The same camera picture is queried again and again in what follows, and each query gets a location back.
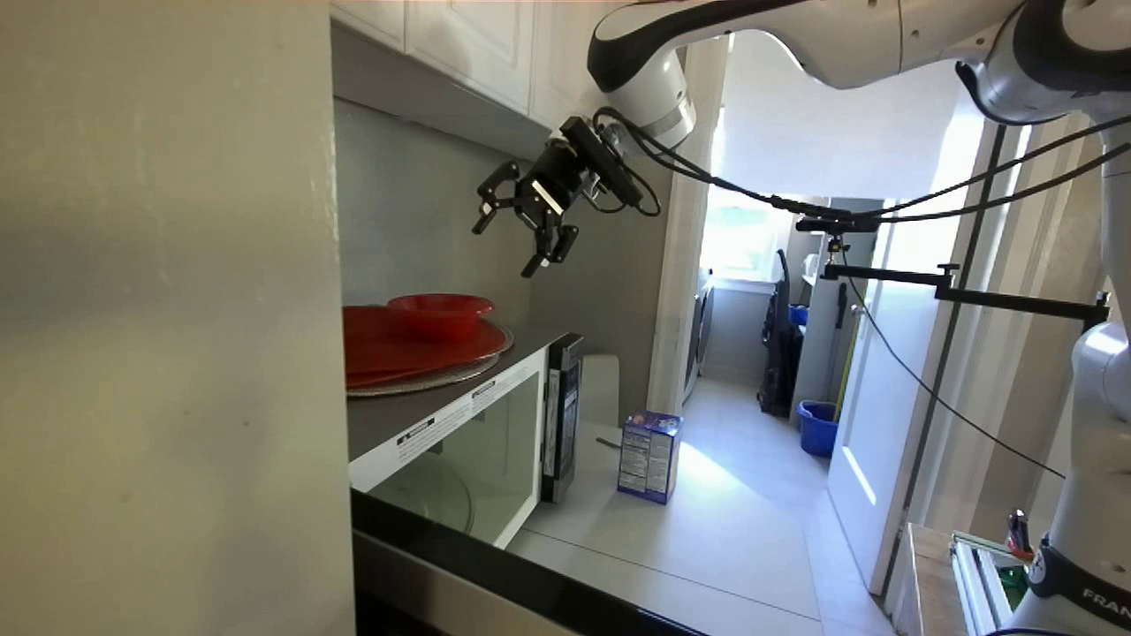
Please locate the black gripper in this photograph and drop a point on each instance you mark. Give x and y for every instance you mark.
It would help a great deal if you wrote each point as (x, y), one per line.
(552, 180)

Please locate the red plastic bowl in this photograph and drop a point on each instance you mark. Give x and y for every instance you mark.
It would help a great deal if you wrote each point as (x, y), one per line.
(443, 314)

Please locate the black microwave door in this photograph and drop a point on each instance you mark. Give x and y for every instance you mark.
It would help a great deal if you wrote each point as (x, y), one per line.
(563, 410)

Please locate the white microwave oven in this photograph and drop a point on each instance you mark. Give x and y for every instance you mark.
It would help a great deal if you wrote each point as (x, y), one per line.
(455, 443)

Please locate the glass microwave turntable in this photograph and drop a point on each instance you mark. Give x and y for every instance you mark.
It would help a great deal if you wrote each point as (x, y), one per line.
(438, 493)

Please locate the large red plate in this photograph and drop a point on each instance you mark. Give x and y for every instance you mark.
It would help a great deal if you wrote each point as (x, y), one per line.
(384, 350)

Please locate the white washing machine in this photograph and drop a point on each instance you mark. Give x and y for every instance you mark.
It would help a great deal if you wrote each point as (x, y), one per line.
(696, 339)

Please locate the blue and white carton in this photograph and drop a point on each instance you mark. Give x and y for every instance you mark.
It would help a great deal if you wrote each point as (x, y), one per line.
(647, 456)

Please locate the small blue container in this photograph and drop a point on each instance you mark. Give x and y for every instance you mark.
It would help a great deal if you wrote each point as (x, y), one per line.
(799, 314)

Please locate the blue bucket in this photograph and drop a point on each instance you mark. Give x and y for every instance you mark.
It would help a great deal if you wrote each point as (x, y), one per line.
(818, 430)

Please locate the white door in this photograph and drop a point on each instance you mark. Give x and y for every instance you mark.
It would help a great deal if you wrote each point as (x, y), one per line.
(897, 400)

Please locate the red and black tool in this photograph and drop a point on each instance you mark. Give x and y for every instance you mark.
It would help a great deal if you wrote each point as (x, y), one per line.
(1019, 535)

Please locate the green and white box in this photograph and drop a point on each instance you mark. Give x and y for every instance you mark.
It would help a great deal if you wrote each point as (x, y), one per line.
(987, 584)

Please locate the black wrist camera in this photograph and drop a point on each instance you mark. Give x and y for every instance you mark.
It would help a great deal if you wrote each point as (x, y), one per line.
(603, 160)

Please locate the white wall cabinet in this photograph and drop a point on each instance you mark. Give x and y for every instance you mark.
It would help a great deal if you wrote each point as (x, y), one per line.
(471, 47)

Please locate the black camera on stand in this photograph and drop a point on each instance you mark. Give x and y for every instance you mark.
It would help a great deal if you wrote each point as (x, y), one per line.
(839, 220)

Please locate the black camera mount rod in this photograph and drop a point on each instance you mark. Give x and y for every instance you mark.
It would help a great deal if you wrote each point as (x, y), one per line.
(1002, 298)

